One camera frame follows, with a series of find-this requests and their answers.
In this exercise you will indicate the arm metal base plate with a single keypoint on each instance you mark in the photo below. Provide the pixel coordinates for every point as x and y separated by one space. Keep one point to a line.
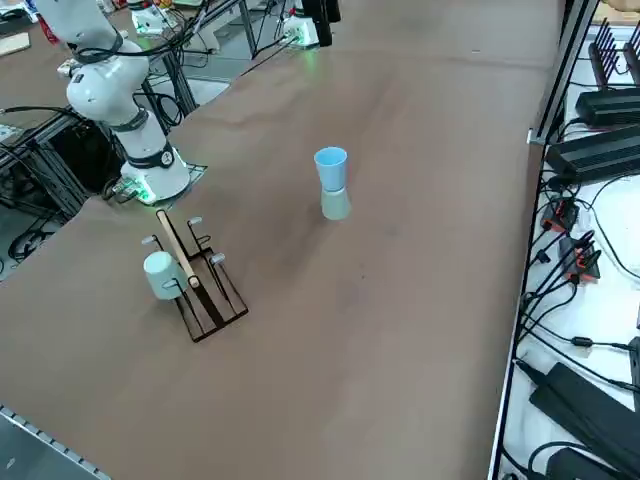
127 189

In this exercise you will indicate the black antenna device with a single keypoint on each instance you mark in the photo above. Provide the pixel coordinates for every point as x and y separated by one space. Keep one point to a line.
600 55

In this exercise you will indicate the ribbed black power brick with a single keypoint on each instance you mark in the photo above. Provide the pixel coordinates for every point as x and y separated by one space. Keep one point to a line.
590 152

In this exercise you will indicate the red and white tag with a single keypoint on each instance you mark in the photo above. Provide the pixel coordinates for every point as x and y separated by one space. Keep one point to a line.
50 30

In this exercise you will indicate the wooden board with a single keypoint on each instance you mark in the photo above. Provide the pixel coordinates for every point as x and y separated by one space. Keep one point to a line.
12 44

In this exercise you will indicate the black metal frame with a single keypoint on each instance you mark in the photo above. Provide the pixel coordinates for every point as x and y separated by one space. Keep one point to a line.
50 150

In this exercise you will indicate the orange and black adapter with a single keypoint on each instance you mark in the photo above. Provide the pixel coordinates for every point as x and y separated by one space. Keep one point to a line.
580 260
562 215

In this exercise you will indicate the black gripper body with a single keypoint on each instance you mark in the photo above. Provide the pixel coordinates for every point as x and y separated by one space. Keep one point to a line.
322 10

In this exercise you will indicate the pale green plastic cup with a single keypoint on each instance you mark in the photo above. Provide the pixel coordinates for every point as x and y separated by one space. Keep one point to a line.
160 275
336 207

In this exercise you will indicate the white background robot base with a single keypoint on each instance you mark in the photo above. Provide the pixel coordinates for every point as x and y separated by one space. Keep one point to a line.
147 20

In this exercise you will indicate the aluminium camera post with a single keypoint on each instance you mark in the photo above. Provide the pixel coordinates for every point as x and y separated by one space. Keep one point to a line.
567 65

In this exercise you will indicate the blue plastic cup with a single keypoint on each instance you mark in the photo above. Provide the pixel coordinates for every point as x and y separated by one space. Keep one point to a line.
330 170

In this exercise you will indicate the aluminium edge rail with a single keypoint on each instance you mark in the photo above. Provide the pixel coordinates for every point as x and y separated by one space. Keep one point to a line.
45 440

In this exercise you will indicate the large black power brick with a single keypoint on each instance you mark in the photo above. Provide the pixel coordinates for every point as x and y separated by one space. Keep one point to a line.
585 405

